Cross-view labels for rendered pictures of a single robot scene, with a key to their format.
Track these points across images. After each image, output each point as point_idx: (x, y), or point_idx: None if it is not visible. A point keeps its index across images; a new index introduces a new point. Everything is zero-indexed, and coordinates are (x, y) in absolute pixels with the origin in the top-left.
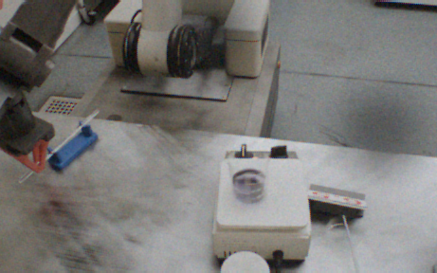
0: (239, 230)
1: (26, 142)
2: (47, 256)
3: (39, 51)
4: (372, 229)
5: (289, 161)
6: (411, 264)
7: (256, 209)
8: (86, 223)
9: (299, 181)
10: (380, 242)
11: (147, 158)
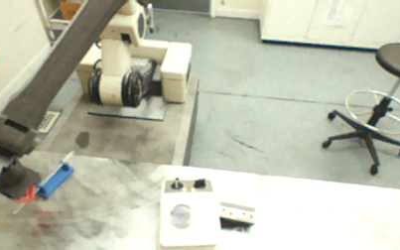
0: (175, 247)
1: (19, 189)
2: None
3: (27, 134)
4: (260, 234)
5: (206, 193)
6: None
7: (186, 232)
8: (67, 240)
9: (213, 209)
10: (266, 243)
11: (110, 186)
